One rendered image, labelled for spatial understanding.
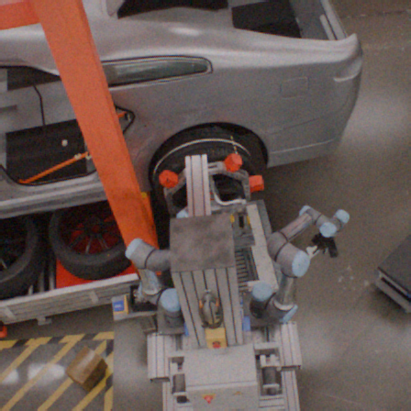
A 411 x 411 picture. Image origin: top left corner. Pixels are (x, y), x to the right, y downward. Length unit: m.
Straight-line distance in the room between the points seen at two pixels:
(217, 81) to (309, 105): 0.64
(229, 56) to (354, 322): 2.08
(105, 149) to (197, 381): 1.19
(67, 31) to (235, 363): 1.69
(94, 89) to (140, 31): 0.84
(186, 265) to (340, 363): 2.20
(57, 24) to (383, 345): 3.06
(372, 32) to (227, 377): 4.17
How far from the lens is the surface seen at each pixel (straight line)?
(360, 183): 5.17
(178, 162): 3.86
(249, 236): 4.67
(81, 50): 2.64
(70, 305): 4.58
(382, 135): 5.51
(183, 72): 3.55
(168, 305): 3.48
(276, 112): 3.88
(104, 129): 2.98
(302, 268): 3.12
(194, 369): 3.12
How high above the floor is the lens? 4.16
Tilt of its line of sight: 56 degrees down
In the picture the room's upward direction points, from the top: 9 degrees counter-clockwise
